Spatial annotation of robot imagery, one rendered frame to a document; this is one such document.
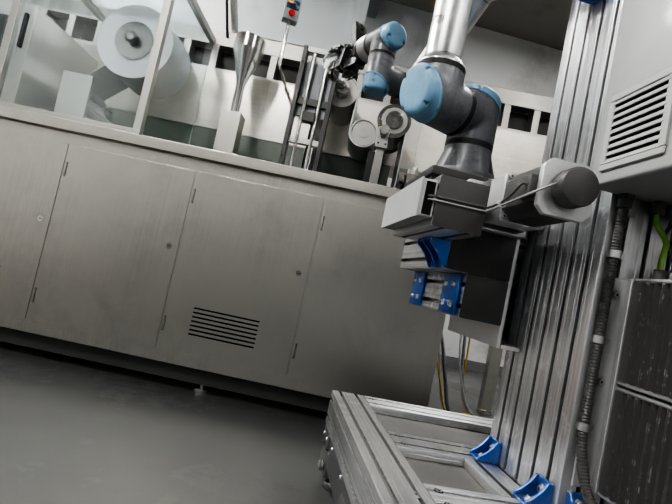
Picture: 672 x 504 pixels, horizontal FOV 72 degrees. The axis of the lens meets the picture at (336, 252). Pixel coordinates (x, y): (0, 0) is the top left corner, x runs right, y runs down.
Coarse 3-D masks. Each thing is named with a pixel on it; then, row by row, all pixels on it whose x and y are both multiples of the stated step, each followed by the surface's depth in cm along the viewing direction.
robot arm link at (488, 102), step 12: (468, 84) 112; (480, 96) 110; (492, 96) 110; (480, 108) 108; (492, 108) 110; (468, 120) 108; (480, 120) 109; (492, 120) 110; (456, 132) 110; (468, 132) 110; (480, 132) 109; (492, 132) 111; (492, 144) 112
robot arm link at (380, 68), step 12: (372, 60) 129; (384, 60) 128; (372, 72) 128; (384, 72) 128; (396, 72) 130; (372, 84) 128; (384, 84) 128; (396, 84) 131; (372, 96) 134; (384, 96) 132
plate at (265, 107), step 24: (216, 72) 238; (216, 96) 237; (264, 96) 237; (288, 96) 237; (216, 120) 236; (264, 120) 236; (336, 144) 235; (408, 144) 235; (432, 144) 235; (504, 144) 235; (528, 144) 235; (408, 168) 234; (504, 168) 234; (528, 168) 234
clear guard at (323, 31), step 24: (240, 0) 229; (264, 0) 227; (312, 0) 224; (336, 0) 222; (360, 0) 220; (384, 0) 218; (408, 0) 216; (432, 0) 215; (240, 24) 238; (264, 24) 236; (312, 24) 232; (336, 24) 230; (408, 24) 224; (408, 48) 233
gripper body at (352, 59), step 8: (344, 48) 145; (352, 48) 144; (344, 56) 144; (352, 56) 143; (336, 64) 147; (344, 64) 144; (352, 64) 140; (360, 64) 141; (344, 72) 148; (352, 72) 145
